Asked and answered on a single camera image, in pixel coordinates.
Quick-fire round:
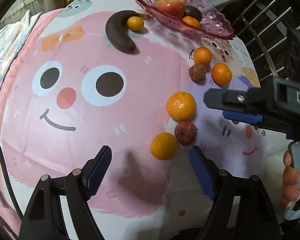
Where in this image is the large mandarin orange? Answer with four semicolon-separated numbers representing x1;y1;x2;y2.
166;91;197;121

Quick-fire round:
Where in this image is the person's right hand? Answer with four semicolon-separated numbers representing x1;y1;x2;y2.
282;151;300;208

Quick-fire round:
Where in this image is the right mandarin orange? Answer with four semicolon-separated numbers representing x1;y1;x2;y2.
211;63;232;86

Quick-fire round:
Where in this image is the pink quilt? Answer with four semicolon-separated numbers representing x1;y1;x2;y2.
0;8;65;240

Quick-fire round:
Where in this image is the wrinkled brown passion fruit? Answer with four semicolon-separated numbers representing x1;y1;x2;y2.
189;64;206;82

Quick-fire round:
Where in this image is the upper mandarin orange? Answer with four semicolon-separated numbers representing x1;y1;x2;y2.
193;47;212;66

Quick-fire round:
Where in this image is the wrinkled red passion fruit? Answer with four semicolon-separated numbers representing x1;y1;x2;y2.
174;121;197;146

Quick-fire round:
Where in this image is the metal railing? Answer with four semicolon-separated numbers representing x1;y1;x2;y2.
222;0;300;84

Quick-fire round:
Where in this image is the pink glass fruit plate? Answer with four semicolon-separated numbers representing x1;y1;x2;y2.
135;0;235;40

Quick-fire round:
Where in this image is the lower mandarin orange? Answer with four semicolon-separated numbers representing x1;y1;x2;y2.
150;132;178;160

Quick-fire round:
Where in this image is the small orange in plate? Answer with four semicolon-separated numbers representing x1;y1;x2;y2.
181;16;200;29

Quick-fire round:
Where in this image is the red apple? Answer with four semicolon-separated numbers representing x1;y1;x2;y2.
155;0;184;18

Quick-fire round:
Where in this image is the small kumquat by banana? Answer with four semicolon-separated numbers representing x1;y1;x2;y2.
127;16;144;32

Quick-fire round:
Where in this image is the blackened banana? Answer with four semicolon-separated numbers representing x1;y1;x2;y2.
105;10;149;54

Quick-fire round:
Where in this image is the cartoon printed bed sheet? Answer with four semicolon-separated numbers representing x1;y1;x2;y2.
0;0;270;239

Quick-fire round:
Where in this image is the floral patterned blanket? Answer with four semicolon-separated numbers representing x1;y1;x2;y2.
0;10;42;90

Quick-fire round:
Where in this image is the white lace curtain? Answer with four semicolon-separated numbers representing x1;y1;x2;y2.
0;0;65;29

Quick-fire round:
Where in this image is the black cable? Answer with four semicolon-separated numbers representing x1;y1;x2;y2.
0;127;24;222

